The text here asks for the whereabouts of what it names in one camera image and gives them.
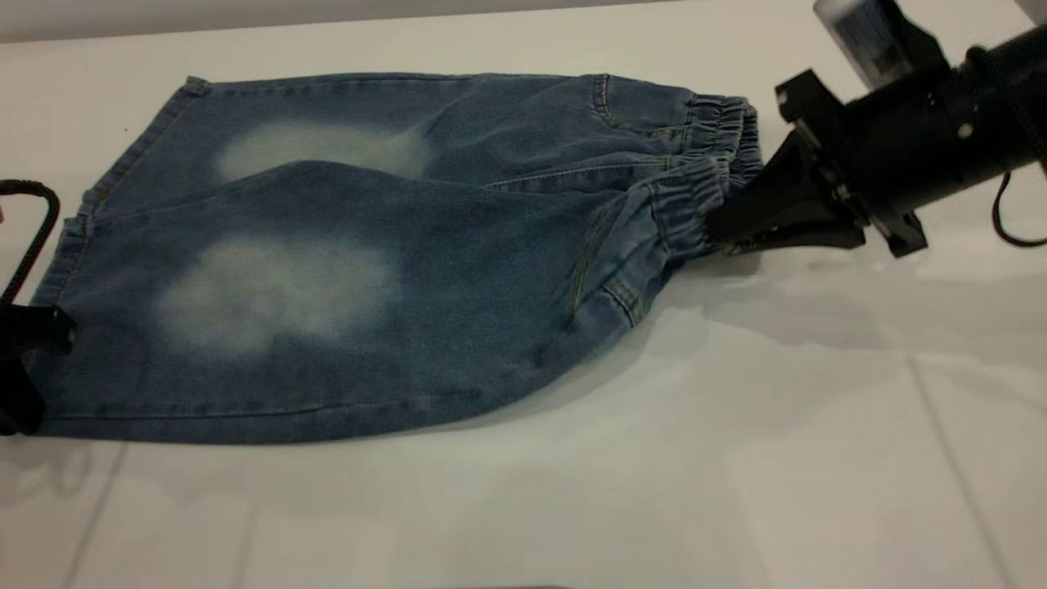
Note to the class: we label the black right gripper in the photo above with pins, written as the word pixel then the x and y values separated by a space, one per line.
pixel 900 139

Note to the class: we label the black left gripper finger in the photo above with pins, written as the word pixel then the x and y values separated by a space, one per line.
pixel 37 331
pixel 16 401

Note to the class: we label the blue denim pants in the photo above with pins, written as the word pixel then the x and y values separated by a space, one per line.
pixel 450 286

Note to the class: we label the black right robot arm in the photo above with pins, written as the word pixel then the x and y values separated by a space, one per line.
pixel 1018 147

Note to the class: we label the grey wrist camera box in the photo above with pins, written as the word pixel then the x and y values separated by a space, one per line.
pixel 879 41

